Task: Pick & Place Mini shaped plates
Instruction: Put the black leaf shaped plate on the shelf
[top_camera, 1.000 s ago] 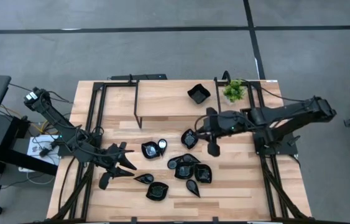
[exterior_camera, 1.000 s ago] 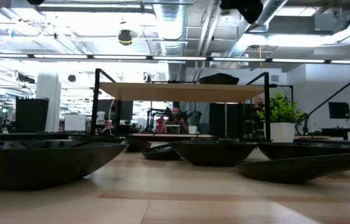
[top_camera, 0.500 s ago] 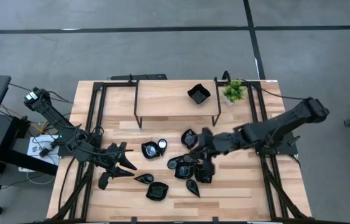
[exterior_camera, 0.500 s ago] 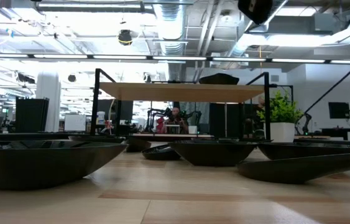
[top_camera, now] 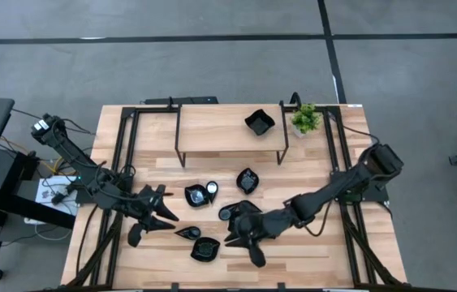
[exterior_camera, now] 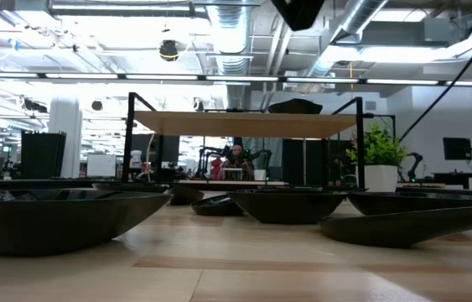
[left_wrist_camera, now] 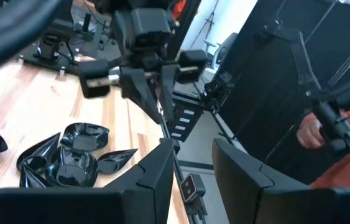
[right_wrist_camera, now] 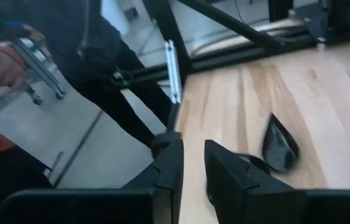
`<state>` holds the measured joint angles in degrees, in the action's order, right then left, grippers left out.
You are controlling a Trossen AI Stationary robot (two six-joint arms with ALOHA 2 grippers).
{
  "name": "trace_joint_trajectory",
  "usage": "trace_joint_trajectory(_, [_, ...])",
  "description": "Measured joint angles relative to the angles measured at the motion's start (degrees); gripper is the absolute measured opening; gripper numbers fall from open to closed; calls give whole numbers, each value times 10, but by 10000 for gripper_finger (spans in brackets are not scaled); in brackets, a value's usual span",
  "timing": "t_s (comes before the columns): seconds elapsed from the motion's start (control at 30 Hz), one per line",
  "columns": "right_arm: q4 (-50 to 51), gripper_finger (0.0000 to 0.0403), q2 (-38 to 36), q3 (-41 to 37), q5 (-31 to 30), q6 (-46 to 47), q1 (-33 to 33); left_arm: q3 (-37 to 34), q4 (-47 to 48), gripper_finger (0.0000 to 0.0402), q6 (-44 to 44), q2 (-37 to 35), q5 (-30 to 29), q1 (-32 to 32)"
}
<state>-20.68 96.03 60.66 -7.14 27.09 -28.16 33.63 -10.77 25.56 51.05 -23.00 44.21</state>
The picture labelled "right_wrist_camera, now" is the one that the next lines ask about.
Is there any chrome cart leg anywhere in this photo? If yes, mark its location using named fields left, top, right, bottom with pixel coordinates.
left=11, top=37, right=67, bottom=106

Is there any black metal rig frame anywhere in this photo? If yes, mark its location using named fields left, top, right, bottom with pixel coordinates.
left=111, top=0, right=350, bottom=138

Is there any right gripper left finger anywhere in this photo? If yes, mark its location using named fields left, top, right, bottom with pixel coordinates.
left=121, top=139, right=184, bottom=224

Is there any black teardrop mini plate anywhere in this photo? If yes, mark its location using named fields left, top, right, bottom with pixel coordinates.
left=260, top=113, right=300, bottom=174

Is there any person's hand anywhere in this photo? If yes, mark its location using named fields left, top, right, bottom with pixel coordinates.
left=0, top=46, right=28, bottom=93

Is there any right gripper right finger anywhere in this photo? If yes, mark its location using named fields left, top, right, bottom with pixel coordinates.
left=205, top=139, right=306, bottom=224

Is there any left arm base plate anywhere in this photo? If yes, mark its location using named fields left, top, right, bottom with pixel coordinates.
left=292, top=0, right=350, bottom=46

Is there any person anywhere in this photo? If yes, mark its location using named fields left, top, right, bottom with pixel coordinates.
left=0, top=15, right=53, bottom=224
left=47, top=0, right=177, bottom=150

